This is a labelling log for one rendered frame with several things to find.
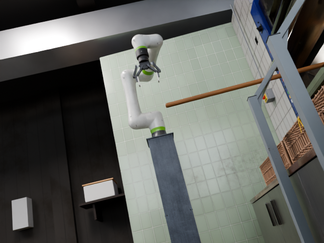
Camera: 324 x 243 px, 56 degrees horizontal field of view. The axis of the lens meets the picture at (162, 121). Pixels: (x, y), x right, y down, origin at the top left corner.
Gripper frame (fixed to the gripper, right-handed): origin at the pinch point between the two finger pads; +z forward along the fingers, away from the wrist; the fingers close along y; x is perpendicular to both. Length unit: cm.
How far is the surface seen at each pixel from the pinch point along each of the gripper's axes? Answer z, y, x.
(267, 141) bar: 72, -44, 54
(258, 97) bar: 50, -49, 53
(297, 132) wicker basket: 75, -53, 66
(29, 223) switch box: 33, 212, -278
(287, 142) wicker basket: 75, -55, 50
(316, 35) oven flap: 8, -107, 26
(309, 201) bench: 102, -49, 63
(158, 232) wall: 94, 21, -113
